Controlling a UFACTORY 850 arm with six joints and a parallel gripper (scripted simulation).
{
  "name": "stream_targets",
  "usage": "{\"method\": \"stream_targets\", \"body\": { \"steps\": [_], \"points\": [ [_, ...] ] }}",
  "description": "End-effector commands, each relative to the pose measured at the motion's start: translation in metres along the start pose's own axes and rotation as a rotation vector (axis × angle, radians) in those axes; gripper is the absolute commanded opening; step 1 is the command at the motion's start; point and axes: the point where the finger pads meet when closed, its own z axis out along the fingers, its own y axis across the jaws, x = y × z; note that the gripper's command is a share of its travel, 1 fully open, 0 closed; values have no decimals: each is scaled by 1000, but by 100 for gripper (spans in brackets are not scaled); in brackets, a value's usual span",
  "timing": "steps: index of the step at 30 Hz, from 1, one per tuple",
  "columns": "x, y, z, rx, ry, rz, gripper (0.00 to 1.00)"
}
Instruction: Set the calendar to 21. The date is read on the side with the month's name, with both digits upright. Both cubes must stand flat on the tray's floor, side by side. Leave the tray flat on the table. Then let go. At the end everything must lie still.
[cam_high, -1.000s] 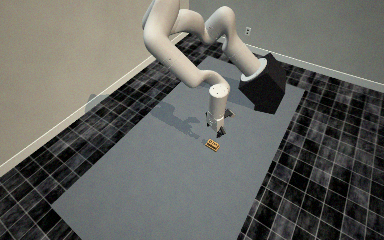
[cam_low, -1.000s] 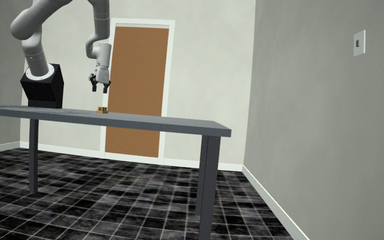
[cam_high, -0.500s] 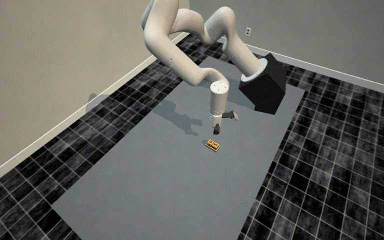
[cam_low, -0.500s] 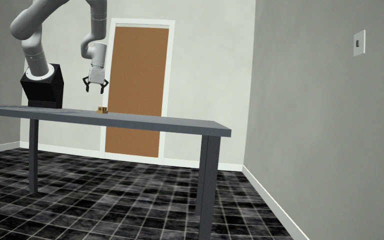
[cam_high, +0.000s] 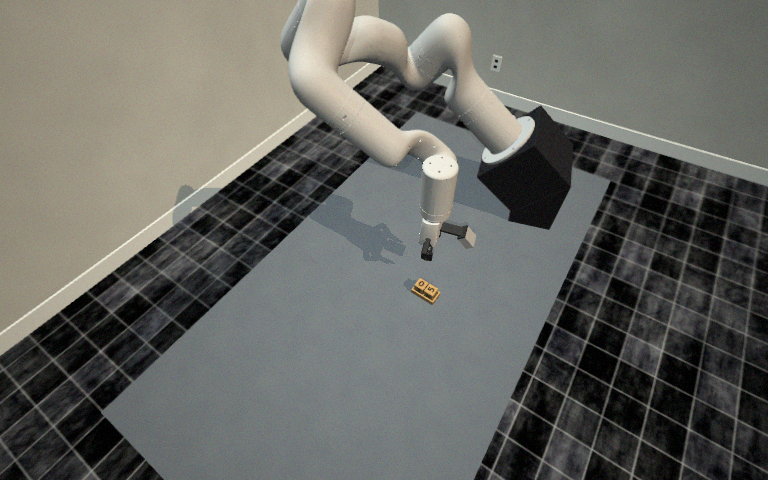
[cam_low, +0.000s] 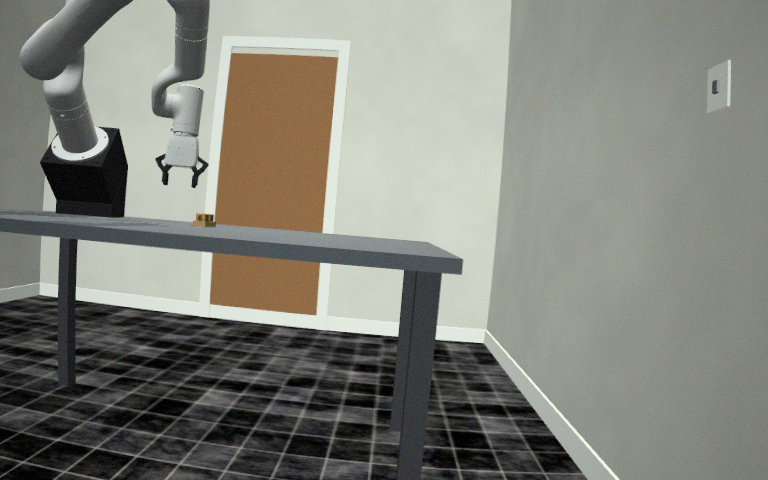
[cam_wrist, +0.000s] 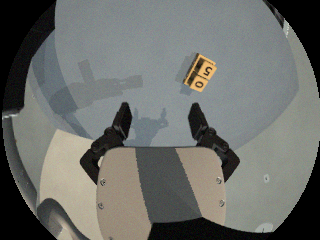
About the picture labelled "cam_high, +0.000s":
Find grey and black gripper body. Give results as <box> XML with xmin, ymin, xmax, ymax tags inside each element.
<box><xmin>419</xmin><ymin>216</ymin><xmax>445</xmax><ymax>248</ymax></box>

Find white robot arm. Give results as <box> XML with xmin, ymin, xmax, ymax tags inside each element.
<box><xmin>280</xmin><ymin>0</ymin><xmax>535</xmax><ymax>222</ymax></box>

